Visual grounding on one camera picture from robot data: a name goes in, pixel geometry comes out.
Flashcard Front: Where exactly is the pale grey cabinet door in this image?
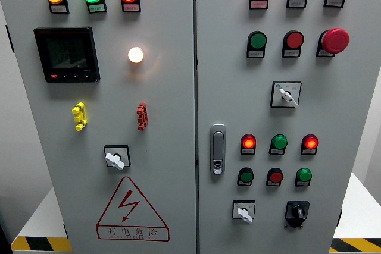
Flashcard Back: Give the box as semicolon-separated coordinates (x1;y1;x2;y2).
195;0;381;254
0;0;198;254

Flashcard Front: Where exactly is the silver door lock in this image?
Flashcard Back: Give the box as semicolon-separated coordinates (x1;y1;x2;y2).
210;123;227;177

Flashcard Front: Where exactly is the small red lamp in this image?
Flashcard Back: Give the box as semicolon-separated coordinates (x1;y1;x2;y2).
302;134;320;150
241;134;257;150

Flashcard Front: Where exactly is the white lamp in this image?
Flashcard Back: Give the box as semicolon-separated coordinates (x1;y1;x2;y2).
127;46;145;64

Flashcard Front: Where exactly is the small green push button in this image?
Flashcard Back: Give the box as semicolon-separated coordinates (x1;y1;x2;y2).
239;167;255;183

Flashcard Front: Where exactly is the small green lamp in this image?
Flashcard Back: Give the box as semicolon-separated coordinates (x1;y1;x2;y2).
296;167;313;183
271;134;288;150

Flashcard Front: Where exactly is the flat green push button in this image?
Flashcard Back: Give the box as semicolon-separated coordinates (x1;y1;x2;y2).
248;30;268;49

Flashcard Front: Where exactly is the small red push button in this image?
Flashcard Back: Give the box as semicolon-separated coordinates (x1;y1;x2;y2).
267;167;285;184

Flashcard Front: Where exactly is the flat red push button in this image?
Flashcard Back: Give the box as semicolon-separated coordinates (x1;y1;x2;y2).
285;30;305;49

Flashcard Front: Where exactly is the red warning triangle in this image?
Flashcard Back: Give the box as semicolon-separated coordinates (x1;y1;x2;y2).
95;175;170;242

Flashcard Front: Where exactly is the black display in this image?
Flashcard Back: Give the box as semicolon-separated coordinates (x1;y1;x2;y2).
33;26;101;83

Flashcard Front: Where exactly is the large red stop button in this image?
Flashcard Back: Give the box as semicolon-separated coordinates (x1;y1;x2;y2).
321;27;350;55

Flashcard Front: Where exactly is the black yellow striped tape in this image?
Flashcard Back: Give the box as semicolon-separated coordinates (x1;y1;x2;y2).
11;236;73;253
329;237;381;253

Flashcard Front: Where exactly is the small red handle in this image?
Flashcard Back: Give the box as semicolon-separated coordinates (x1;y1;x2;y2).
136;102;148;131

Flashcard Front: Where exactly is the white handle turn switch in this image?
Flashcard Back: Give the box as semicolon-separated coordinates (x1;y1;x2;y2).
270;81;302;109
232;200;256;224
103;145;132;171

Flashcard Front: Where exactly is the small yellow handle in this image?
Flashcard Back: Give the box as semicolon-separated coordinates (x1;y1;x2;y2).
71;102;88;131

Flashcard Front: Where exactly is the black handle turn switch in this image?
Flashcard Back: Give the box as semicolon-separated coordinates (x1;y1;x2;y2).
284;200;310;230

